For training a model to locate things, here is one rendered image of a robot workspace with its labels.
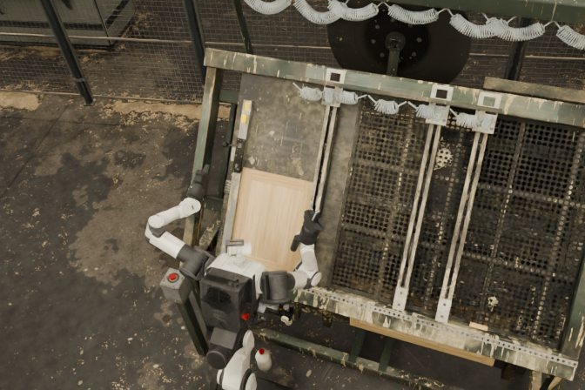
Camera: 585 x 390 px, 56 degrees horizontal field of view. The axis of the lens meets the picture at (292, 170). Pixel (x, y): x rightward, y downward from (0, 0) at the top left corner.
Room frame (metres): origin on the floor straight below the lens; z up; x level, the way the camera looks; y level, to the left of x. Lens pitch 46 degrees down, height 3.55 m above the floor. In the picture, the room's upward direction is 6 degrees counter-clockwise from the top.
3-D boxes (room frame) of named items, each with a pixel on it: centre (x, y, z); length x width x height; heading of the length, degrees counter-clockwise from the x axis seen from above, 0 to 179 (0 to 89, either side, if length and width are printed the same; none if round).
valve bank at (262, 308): (1.68, 0.31, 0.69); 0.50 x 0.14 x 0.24; 66
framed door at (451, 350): (1.58, -0.69, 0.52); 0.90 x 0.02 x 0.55; 66
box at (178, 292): (1.79, 0.74, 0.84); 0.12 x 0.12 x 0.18; 66
